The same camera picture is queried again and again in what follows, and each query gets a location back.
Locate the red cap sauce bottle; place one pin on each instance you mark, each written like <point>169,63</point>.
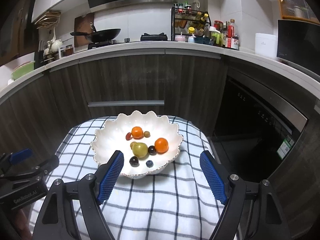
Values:
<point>232,40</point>

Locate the white round canister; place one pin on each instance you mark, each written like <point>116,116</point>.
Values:
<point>266,45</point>

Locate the orange glass door cabinet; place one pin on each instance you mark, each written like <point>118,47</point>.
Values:
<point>292,2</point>

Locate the person's left hand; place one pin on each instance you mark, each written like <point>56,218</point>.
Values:
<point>23,220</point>

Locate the black wok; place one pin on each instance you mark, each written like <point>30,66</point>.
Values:
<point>102,35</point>

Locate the glass jar with dark lid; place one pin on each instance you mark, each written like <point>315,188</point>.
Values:
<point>69,50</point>

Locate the small yellow longan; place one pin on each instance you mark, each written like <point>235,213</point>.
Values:
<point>146,133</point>

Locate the dark blue bowl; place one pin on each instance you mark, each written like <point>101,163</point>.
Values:
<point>202,41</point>

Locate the brown wooden cutting board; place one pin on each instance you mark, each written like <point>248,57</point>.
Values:
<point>81,27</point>

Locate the white teapot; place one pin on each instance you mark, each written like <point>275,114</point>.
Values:
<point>57,45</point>

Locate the white scalloped ceramic bowl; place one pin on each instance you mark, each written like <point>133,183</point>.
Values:
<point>112,140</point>

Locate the dark purple grape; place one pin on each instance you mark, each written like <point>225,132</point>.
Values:
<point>152,150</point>
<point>134,161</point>

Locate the wooden wall rack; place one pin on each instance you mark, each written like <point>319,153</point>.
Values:
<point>47,20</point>

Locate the orange tangerine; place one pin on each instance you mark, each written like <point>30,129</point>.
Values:
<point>161,145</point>
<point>137,132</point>

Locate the red lid jar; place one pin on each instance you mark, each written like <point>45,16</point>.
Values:
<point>218,25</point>

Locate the red grape tomato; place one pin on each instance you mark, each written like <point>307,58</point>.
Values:
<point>128,136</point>

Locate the green apple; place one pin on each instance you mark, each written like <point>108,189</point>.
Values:
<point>140,150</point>

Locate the blueberry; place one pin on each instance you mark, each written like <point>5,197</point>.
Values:
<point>149,164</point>

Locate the dark wooden framed window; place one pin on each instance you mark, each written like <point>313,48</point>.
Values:
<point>17,22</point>

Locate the yellow lid jar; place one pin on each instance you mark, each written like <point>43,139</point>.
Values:
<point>191,31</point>

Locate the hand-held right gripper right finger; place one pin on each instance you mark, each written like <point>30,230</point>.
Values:
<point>213,177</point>

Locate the white blue checkered cloth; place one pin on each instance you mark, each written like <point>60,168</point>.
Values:
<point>162,205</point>

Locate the green plastic basin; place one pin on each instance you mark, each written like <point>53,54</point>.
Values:
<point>23,70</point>

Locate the small pink bowl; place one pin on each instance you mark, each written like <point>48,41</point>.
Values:
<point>180,38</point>

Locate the black knife block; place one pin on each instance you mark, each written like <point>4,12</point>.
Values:
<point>41,55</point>

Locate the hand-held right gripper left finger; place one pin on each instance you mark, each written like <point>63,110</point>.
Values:
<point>111,177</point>

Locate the black gas stove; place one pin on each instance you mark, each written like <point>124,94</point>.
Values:
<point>152,37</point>

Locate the black built-in dishwasher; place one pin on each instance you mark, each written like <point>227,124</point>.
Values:
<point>250,130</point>

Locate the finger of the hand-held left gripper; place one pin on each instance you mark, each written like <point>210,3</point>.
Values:
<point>46,165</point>
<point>21,155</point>

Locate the black microwave oven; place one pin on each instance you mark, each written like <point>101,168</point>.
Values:
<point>300,47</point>

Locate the green bottle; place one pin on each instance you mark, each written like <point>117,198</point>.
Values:
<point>216,38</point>

